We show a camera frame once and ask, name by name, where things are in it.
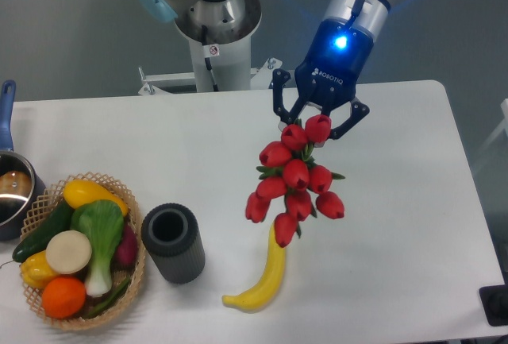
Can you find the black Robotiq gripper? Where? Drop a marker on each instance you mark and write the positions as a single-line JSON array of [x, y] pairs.
[[327, 77]]

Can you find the red tulip bouquet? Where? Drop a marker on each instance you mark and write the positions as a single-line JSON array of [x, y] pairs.
[[288, 170]]

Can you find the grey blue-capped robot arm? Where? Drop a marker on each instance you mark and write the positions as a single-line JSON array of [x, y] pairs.
[[219, 35]]

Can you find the yellow plastic banana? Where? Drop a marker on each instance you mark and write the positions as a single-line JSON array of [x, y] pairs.
[[265, 290]]

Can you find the dark grey ribbed vase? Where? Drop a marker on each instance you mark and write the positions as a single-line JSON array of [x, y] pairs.
[[171, 236]]

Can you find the green bok choy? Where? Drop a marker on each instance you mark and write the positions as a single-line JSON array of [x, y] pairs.
[[102, 223]]

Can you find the purple sweet potato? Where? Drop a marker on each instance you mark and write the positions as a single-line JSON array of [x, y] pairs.
[[126, 252]]

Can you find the black device at edge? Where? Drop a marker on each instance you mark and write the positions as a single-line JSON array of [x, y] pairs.
[[494, 301]]

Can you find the green bean pod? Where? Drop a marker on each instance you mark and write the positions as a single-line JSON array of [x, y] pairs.
[[109, 301]]

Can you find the dark green cucumber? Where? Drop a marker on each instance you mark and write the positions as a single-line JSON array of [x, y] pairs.
[[59, 220]]

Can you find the beige round mushroom cap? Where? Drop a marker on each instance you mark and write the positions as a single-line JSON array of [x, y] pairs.
[[68, 252]]

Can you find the orange fruit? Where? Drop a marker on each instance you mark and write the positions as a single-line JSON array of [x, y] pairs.
[[63, 297]]

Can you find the yellow bell pepper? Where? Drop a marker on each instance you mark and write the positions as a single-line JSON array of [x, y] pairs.
[[36, 272]]

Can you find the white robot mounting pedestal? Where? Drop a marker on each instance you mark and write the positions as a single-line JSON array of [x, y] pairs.
[[215, 67]]

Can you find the blue-handled steel saucepan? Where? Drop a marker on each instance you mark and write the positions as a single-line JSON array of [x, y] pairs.
[[20, 184]]

